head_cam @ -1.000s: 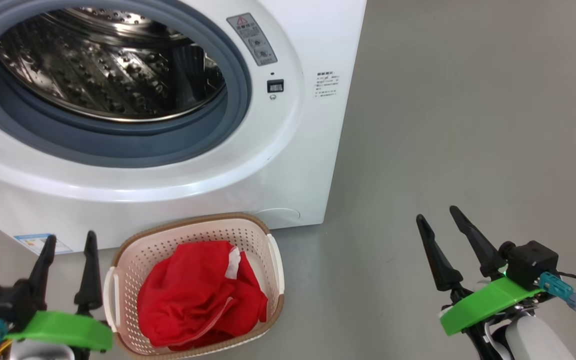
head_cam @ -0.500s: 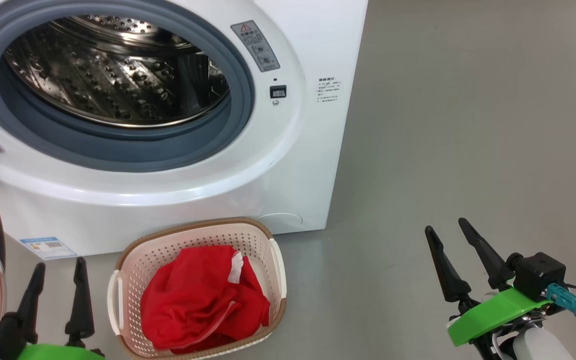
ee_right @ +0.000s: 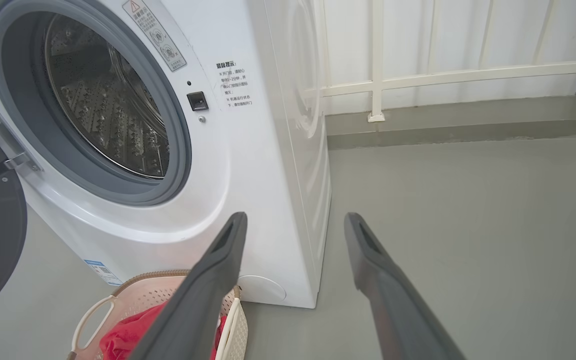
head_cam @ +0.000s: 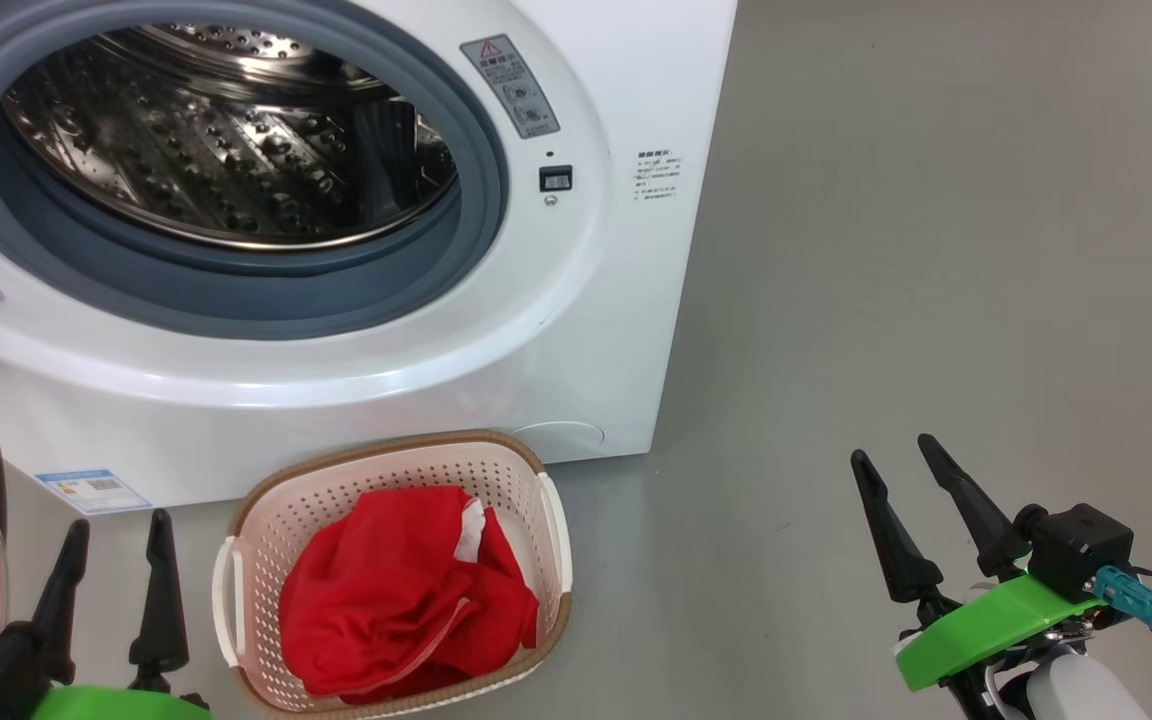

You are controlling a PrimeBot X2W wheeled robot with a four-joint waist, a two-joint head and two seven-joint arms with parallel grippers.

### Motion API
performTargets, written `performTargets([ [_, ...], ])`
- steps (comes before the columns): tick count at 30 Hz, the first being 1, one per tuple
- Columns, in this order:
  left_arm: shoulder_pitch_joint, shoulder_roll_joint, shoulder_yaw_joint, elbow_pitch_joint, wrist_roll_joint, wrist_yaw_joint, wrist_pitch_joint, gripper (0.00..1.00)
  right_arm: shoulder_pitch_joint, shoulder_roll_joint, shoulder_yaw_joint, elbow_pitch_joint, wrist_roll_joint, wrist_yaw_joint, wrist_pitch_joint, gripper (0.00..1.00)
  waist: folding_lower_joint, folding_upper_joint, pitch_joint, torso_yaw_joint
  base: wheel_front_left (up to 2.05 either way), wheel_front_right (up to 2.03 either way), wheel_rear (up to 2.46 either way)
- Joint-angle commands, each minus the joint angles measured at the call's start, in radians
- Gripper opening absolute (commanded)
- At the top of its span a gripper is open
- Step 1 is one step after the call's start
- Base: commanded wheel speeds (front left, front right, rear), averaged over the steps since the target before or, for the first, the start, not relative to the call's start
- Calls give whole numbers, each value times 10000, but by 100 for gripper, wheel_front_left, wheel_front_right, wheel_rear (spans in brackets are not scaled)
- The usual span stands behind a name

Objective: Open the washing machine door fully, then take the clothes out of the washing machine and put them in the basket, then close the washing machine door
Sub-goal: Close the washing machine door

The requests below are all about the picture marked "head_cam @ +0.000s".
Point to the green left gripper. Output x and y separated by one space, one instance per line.
116 705

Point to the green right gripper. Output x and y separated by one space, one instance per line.
986 625

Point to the red cloth garment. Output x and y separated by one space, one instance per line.
386 600

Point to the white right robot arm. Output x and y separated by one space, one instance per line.
1086 695

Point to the cream perforated laundry basket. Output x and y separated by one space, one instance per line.
256 560

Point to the white front-load washing machine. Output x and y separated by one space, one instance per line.
386 400

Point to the steel drum with red clothes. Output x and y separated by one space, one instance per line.
186 140

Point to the black door latch socket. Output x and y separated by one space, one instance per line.
556 179

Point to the blue energy label sticker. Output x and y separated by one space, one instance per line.
94 490

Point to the round white filter cover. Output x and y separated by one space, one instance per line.
561 440

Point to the printed text notice label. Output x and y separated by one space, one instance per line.
658 175

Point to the grey warning sticker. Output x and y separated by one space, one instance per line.
511 85

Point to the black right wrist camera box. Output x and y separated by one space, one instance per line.
1076 545

